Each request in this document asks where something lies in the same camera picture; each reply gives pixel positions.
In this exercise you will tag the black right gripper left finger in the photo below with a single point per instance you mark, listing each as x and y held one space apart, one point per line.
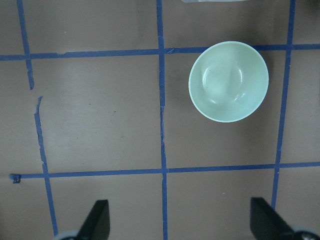
97 225

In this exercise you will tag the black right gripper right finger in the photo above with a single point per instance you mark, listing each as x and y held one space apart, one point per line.
266 223

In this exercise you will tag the green bowl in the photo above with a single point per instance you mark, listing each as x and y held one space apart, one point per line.
228 82

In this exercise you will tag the clear plastic container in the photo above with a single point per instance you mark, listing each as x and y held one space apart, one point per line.
210 1

